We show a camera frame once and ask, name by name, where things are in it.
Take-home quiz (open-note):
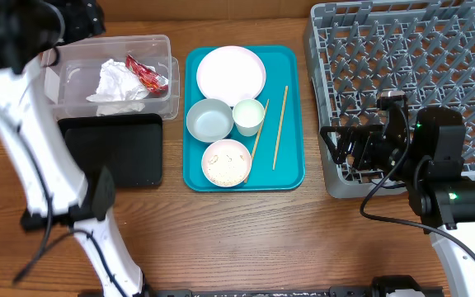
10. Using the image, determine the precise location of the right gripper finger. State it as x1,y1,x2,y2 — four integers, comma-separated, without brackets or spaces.
325,139,361,164
320,126,364,144

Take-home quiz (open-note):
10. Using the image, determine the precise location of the white paper cup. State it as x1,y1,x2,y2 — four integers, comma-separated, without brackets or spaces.
233,99,265,137

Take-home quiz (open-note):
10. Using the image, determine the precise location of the pink bowl with rice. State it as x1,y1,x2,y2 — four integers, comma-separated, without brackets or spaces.
201,139,252,187

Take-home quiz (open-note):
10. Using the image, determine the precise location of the grey-white bowl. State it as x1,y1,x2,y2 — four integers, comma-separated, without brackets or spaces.
186,99,234,143

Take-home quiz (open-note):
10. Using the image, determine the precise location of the red snack wrapper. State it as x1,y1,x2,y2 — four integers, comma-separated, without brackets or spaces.
125,54,169,94

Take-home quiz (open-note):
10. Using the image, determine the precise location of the white napkin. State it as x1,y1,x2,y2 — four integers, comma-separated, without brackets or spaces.
86,59,149,116

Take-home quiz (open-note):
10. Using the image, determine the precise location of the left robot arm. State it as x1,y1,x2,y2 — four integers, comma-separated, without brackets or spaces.
0,0,153,296

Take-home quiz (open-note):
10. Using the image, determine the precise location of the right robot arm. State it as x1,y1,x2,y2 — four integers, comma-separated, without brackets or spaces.
320,96,475,296

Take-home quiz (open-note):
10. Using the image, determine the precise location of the grey dishwasher rack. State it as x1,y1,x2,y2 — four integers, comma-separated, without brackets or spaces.
303,0,475,180

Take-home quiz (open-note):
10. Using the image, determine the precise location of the right wooden chopstick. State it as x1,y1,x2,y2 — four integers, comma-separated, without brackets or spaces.
272,86,289,171

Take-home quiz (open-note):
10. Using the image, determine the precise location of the wooden chopstick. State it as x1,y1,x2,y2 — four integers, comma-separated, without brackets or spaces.
244,99,270,183
272,86,289,171

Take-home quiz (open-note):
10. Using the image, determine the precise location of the left wooden chopstick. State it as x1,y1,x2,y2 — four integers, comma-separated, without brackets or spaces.
244,99,270,183

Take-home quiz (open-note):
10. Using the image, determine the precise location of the teal serving tray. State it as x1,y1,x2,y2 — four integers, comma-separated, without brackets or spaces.
182,45,305,192

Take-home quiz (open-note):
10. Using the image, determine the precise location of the white round plate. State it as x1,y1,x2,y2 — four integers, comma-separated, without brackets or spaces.
196,45,266,107

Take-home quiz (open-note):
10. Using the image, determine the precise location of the black plastic tray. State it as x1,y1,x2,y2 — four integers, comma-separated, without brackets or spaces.
58,114,163,188

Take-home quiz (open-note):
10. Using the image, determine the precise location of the clear plastic bin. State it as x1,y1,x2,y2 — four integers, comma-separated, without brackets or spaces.
41,35,180,120

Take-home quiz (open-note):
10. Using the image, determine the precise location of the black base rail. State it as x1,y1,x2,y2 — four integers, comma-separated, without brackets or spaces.
156,286,372,297

